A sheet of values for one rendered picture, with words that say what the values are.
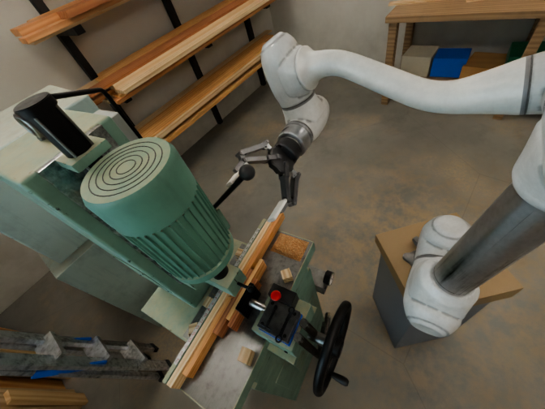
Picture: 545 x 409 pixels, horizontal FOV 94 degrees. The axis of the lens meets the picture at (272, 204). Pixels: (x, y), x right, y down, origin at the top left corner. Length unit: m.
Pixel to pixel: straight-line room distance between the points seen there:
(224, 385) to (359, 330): 1.07
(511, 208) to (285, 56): 0.55
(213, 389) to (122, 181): 0.65
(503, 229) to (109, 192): 0.69
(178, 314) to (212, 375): 0.32
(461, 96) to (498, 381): 1.52
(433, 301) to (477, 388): 1.01
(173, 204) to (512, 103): 0.62
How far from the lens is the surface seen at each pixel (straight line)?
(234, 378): 0.90
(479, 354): 1.89
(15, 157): 0.77
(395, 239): 1.27
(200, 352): 0.91
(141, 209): 0.46
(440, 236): 0.98
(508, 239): 0.64
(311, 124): 0.76
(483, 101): 0.65
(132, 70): 2.53
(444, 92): 0.66
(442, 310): 0.90
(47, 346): 1.60
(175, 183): 0.47
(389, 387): 1.76
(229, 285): 0.78
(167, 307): 1.19
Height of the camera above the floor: 1.74
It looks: 49 degrees down
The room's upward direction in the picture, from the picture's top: 20 degrees counter-clockwise
